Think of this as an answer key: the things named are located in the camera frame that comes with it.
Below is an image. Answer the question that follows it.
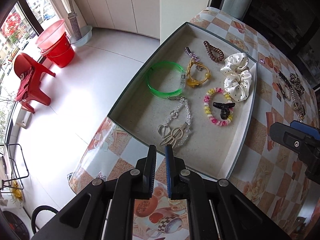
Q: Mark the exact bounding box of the black beaded barrette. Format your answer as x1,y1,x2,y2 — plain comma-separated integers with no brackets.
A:
278,71,290,83

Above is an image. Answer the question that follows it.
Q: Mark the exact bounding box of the white low cabinet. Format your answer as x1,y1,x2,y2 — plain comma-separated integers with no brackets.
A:
74,0,160,39

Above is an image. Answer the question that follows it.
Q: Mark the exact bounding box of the red plastic chair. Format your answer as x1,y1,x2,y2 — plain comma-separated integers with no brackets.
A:
14,53,56,114

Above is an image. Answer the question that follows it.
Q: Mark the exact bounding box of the yellow bead hair tie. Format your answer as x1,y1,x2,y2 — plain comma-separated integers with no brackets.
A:
185,57,212,88

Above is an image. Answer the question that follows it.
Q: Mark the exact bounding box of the beige hair clip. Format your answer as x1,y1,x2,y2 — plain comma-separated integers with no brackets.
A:
160,127,184,148

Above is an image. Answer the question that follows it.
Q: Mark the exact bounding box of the light blue basin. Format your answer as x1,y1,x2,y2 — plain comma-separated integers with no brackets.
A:
70,25,93,47

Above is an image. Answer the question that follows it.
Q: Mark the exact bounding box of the leopard print scrunchie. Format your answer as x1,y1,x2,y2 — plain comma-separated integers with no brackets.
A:
290,73,305,96

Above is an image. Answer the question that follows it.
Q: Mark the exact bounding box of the checkered floral tablecloth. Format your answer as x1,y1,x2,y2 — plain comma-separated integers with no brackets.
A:
68,7,319,239

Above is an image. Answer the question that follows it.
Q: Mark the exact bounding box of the silver rhinestone hair clip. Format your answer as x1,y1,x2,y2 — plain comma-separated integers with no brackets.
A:
184,47,203,71

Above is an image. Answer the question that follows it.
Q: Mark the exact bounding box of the brown spiral hair tie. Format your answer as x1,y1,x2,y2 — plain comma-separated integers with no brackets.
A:
203,40,225,62

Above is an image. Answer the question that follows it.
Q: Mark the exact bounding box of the green plastic bangle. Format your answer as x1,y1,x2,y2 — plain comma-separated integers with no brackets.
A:
146,61,186,99

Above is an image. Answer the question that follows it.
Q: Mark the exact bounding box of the clear large claw clip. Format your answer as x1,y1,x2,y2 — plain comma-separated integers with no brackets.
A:
290,88,305,116

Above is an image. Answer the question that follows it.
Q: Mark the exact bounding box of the small black claw clip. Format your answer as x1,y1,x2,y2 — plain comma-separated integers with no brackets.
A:
213,102,235,120

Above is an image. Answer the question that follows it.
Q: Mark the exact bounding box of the gold chain keyring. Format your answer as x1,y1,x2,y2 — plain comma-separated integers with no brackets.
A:
298,114,305,122

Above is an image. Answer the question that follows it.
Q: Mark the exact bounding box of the grey shallow tray box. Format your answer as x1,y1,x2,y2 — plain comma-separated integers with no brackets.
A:
108,22,256,179

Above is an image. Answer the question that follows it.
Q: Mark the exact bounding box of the black bow hair clip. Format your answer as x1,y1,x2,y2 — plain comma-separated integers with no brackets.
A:
277,83,287,99

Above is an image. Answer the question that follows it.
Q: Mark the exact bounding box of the clear crystal bead chain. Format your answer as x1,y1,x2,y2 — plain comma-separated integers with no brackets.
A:
157,96,193,149

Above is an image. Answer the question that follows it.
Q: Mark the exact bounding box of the multicolour spiral hair tie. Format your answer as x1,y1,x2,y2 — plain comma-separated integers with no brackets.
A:
203,87,234,127

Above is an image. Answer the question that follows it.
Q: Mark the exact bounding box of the red plastic bucket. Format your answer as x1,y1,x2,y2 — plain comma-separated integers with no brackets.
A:
35,19,75,68

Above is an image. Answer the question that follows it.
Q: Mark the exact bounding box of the cream polka dot scrunchie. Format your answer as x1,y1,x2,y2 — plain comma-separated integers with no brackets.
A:
220,53,253,102

